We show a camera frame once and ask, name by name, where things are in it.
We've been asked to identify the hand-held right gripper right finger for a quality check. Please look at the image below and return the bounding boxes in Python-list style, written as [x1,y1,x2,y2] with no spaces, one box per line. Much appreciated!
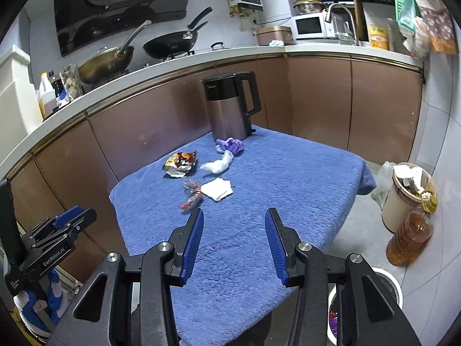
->
[264,208,422,346]

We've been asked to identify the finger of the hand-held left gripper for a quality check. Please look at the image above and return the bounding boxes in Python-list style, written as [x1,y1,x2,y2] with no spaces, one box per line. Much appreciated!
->
[68,208,98,240]
[52,205,83,228]

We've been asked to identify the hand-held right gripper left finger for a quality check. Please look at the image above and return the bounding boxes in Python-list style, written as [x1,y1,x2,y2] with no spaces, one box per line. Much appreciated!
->
[47,208,205,346]

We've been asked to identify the clear red candy wrapper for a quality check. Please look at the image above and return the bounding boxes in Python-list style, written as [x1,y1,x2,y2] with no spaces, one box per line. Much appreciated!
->
[179,178,203,210]

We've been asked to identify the white napkin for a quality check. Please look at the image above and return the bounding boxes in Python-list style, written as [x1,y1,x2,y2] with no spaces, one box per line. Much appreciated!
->
[201,177,233,202]

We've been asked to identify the red printed snack wrapper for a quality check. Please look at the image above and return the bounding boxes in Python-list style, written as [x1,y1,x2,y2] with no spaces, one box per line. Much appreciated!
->
[162,151,198,178]

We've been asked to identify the white plastic bag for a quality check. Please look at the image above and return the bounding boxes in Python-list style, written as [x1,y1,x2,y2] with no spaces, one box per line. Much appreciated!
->
[200,150,235,174]

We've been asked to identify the purple wrapper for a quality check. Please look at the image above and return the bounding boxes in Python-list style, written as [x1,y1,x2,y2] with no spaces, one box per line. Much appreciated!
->
[215,137,244,154]

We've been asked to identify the white round trash bin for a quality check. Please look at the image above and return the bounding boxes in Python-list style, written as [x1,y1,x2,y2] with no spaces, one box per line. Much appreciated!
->
[327,267,403,346]

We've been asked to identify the person's left hand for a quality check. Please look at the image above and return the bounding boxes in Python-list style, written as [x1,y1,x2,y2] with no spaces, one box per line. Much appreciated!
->
[14,270,71,336]

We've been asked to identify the blue towel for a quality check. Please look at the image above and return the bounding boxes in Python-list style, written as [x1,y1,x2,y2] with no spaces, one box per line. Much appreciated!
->
[109,124,377,346]

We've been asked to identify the white oil jug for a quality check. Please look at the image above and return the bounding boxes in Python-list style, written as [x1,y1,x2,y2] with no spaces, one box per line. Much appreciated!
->
[37,72,58,120]

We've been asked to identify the beige waste bin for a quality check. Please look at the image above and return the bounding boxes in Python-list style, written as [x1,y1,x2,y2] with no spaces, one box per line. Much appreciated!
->
[371,161,437,234]

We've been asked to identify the dark sauce bottle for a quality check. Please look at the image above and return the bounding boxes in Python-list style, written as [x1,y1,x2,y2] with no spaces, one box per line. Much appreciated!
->
[50,74,64,99]

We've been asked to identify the white countertop appliance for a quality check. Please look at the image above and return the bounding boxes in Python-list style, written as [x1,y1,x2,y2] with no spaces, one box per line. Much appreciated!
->
[0,45,42,136]

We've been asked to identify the brown black electric kettle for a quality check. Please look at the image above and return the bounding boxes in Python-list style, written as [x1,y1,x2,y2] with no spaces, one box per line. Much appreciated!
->
[201,71,262,142]

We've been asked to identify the golden wok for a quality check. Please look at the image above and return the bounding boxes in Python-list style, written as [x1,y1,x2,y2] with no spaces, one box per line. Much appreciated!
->
[77,19,153,84]

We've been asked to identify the brown base cabinets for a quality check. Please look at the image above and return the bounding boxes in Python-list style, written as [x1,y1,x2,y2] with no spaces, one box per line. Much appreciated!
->
[0,51,424,285]

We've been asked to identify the black wok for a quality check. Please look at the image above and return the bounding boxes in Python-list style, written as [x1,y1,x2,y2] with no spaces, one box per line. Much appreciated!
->
[143,6,213,60]

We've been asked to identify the brown rice cooker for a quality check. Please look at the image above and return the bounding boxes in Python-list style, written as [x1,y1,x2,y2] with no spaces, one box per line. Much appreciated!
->
[256,25,292,47]

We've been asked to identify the black glass range hood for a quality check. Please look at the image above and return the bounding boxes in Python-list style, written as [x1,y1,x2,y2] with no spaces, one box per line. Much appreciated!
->
[54,0,197,58]

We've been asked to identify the white microwave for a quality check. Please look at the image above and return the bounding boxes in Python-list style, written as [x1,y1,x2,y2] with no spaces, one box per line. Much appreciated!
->
[290,12,338,40]

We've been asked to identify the yellow detergent bottle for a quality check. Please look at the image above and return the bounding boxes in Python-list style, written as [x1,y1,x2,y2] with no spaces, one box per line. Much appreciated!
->
[368,24,390,51]

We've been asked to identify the steel faucet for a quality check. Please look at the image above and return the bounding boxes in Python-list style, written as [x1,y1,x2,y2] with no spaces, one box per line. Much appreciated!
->
[325,2,359,46]

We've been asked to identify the stacked steel pots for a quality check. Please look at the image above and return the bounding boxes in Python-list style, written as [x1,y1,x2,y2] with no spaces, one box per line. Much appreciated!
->
[292,0,327,16]

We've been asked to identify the brown wooden board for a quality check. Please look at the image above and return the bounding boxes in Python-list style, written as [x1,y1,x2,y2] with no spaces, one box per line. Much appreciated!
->
[352,0,368,42]

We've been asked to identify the hanging plastic bag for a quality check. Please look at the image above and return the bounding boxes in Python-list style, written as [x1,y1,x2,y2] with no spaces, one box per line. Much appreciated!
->
[403,16,431,60]

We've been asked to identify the floral apron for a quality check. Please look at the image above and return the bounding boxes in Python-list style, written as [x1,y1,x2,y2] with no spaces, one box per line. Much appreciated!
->
[405,0,458,55]

